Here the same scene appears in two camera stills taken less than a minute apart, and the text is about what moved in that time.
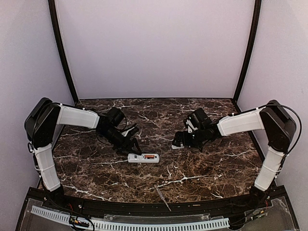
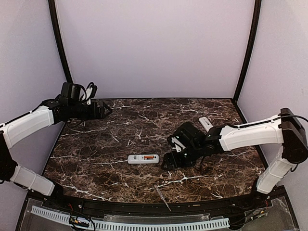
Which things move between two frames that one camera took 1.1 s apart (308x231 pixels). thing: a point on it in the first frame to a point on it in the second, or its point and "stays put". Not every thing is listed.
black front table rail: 49,203 stays put
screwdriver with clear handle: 162,197 stays put
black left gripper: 124,147 to 99,114
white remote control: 144,158 stays put
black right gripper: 178,136 to 177,163
